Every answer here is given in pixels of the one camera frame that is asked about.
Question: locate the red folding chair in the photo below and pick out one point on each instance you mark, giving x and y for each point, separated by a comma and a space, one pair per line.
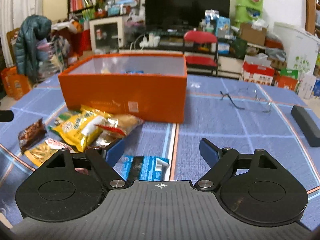
204, 52

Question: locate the yellow snack bag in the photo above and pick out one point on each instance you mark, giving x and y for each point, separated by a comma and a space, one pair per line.
81, 129

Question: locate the black glasses case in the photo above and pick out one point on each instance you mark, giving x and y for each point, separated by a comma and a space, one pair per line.
307, 125

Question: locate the blue plaid tablecloth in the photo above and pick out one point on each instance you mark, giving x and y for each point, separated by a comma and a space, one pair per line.
205, 116

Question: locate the black flat television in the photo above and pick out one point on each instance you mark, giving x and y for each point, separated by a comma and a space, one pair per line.
171, 14

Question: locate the clear brown cake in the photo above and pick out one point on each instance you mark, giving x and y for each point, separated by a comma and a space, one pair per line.
118, 126

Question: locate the white glass door cabinet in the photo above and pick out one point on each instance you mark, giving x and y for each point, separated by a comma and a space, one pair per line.
107, 34

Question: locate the dark green puffer jacket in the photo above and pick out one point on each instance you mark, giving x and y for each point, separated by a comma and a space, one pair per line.
32, 30

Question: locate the blue snack packet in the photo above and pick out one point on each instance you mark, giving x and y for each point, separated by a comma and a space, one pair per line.
148, 168

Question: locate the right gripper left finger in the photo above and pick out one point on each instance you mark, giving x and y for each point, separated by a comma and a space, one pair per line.
103, 160

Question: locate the orange carton on floor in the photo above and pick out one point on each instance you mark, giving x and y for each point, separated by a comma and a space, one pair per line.
15, 85

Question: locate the wire frame eyeglasses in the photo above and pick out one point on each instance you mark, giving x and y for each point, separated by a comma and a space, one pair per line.
246, 98

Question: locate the white chest freezer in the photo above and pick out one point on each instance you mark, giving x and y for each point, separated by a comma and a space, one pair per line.
300, 46

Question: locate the red white gift carton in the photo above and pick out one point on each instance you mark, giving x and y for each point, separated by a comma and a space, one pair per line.
255, 73

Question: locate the orange cardboard box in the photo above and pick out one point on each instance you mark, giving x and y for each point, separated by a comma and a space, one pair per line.
151, 86

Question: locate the brown glossy snack packet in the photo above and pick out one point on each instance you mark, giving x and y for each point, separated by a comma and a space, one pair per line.
31, 135

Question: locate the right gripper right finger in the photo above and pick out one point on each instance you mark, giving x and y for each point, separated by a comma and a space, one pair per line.
221, 162

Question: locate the brown cardboard box right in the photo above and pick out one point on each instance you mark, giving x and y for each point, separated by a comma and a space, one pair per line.
253, 35

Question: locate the green plastic storage rack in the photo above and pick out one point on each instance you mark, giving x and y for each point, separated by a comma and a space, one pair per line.
247, 11

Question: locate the shrimp chips snack bag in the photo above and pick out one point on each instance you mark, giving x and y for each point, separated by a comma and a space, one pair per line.
43, 151

